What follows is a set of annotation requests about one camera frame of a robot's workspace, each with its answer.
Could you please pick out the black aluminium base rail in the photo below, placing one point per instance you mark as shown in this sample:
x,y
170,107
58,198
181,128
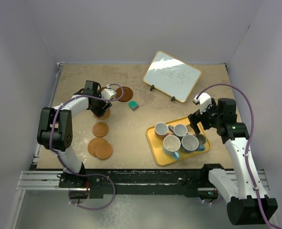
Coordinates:
x,y
190,183

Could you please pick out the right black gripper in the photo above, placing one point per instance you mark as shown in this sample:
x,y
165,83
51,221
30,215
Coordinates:
x,y
197,117

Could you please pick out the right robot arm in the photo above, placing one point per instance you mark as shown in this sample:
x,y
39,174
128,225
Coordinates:
x,y
247,200

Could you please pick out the grey handled mug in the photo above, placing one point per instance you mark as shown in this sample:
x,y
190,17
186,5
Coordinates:
x,y
180,130

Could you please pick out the green whiteboard eraser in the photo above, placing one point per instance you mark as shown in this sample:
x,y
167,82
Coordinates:
x,y
133,105

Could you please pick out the small orange cup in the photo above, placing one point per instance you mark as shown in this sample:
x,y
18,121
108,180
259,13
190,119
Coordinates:
x,y
190,130

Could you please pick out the dark brown ringed coaster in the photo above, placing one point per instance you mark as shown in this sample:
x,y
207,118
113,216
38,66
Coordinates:
x,y
128,94

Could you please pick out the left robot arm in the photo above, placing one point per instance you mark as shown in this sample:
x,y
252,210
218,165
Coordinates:
x,y
55,131

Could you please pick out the plain orange coaster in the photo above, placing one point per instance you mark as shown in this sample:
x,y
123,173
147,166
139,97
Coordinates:
x,y
100,129
103,151

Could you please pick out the plain orange front coaster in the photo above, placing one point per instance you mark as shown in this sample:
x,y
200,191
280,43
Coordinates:
x,y
103,151

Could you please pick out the yellow tray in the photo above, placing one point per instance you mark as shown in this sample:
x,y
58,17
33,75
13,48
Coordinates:
x,y
156,144

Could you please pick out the small whiteboard with wooden frame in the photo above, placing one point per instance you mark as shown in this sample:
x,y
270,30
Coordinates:
x,y
171,76

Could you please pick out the light woven coaster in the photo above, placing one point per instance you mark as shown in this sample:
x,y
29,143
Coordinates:
x,y
105,116
94,143

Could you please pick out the pink handled patterned mug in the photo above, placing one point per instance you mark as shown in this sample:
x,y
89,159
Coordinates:
x,y
161,130

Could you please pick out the large teal mug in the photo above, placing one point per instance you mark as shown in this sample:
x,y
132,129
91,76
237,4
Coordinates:
x,y
171,146

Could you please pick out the light woven front coaster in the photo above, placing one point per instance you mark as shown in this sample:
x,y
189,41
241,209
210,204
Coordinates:
x,y
94,143

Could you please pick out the small grey cup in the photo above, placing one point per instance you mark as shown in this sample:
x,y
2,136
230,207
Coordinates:
x,y
201,138

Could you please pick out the blue patterned mug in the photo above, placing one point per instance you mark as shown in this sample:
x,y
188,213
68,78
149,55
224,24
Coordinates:
x,y
190,144

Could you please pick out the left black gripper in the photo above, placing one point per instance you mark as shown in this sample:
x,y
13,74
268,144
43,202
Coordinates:
x,y
100,111

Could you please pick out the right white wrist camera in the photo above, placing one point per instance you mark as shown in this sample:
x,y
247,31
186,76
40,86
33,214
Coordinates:
x,y
204,100

